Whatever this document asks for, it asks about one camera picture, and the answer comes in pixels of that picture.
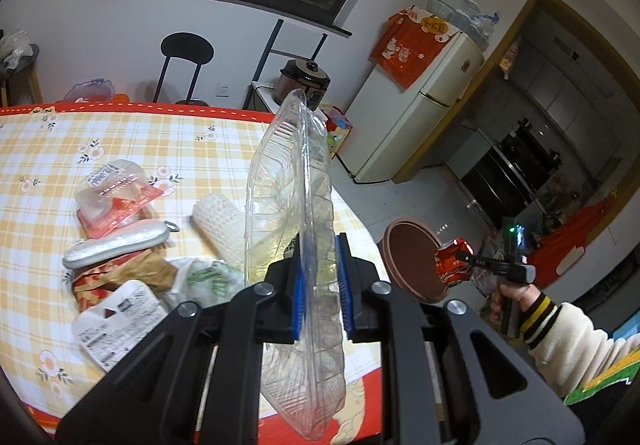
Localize clear container with red card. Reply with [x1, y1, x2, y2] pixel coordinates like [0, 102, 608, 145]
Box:
[75, 159, 163, 238]

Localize wooden door frame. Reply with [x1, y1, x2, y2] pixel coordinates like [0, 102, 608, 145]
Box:
[390, 0, 640, 186]

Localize white labelled plastic package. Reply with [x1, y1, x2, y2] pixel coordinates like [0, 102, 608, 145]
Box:
[72, 280, 169, 373]

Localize colourful bags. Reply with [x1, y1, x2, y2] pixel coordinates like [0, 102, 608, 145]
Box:
[320, 104, 354, 158]

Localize red hanging cloth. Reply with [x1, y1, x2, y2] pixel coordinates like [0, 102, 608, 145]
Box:
[527, 197, 619, 279]

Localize person's right hand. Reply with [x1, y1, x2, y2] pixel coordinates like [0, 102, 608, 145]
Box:
[490, 282, 545, 327]

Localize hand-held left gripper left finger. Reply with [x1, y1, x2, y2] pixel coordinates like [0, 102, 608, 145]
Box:
[54, 234, 307, 445]

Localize black kitchen oven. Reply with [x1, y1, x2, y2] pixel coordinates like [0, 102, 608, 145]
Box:
[460, 119, 564, 232]

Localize cream refrigerator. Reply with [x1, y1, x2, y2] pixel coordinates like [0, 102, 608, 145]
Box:
[332, 31, 486, 184]

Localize clear plastic bottles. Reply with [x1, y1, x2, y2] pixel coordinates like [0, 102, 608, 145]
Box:
[452, 0, 502, 52]

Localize black metal rack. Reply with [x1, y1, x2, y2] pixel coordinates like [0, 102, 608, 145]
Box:
[242, 19, 329, 110]

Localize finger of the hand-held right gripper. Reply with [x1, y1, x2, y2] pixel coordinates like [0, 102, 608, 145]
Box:
[462, 251, 512, 280]

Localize red printed cloth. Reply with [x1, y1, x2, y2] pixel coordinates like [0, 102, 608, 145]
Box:
[371, 5, 459, 90]

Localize red snack wrapper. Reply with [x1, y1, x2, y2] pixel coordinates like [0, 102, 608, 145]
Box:
[434, 237, 475, 287]

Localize clear plastic bags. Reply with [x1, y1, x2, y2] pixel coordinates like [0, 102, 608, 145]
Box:
[0, 28, 34, 72]

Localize blue clear plastic lid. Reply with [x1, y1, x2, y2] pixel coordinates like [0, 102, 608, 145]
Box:
[64, 79, 119, 104]

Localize person's right forearm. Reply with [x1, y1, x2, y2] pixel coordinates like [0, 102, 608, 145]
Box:
[519, 291, 637, 401]

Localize green yellow clothing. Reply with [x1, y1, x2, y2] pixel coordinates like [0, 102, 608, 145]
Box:
[564, 354, 637, 407]

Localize brown round bin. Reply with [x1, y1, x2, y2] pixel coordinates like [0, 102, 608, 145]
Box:
[382, 219, 451, 303]

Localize clear plastic tray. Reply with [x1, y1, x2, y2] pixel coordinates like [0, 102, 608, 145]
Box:
[244, 89, 348, 442]

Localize silver zip pouch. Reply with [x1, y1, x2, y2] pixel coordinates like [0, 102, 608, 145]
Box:
[62, 219, 180, 270]

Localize wooden stool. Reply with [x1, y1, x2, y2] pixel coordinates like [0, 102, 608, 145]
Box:
[0, 45, 44, 108]

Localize white side table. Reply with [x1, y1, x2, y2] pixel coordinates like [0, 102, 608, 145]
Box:
[250, 81, 282, 116]

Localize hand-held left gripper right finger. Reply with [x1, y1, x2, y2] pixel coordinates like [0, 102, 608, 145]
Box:
[336, 233, 585, 445]

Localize yellow checked floral tablecloth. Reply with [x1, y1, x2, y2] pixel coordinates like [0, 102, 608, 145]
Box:
[0, 95, 393, 445]

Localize white foam net sleeve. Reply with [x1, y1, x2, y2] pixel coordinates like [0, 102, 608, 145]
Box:
[192, 192, 249, 267]

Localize brown paper bag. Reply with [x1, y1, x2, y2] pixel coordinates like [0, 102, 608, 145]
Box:
[70, 250, 182, 312]

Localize white bag with green print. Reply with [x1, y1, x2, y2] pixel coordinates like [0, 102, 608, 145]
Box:
[167, 256, 247, 312]

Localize brown rice cooker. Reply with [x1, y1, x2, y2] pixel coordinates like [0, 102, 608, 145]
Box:
[274, 57, 331, 113]

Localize black round stool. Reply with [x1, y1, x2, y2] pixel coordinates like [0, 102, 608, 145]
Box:
[152, 32, 215, 106]

